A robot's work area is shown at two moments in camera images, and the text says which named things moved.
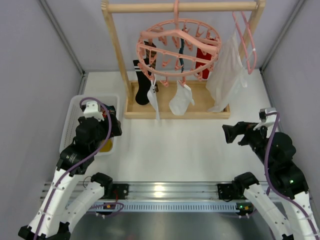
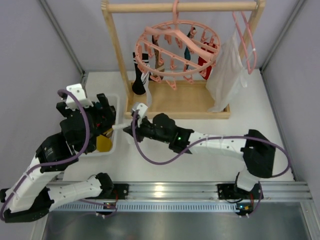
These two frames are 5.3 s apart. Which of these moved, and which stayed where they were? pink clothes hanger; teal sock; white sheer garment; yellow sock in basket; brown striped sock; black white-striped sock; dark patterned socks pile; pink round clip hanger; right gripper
Moved: teal sock; right gripper; brown striped sock; black white-striped sock
Stayed: pink clothes hanger; pink round clip hanger; yellow sock in basket; dark patterned socks pile; white sheer garment
